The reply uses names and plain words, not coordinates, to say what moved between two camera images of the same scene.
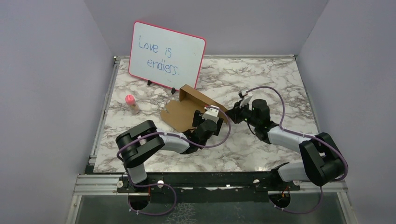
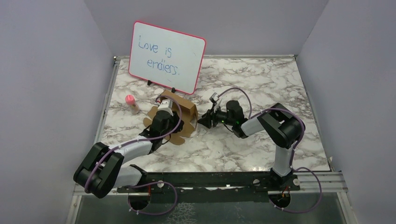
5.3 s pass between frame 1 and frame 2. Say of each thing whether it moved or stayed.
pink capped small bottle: stayed
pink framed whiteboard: stayed
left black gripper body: moved
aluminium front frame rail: stayed
